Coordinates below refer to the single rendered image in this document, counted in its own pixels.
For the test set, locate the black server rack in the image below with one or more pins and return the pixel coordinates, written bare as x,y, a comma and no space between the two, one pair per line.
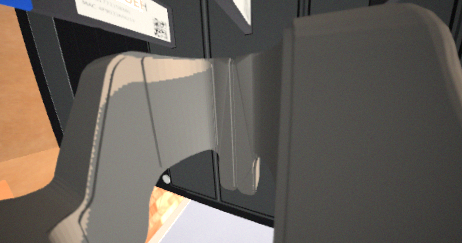
59,50

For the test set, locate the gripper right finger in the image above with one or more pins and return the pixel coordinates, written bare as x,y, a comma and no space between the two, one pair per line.
358,114

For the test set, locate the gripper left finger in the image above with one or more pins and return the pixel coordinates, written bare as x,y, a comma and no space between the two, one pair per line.
134,115

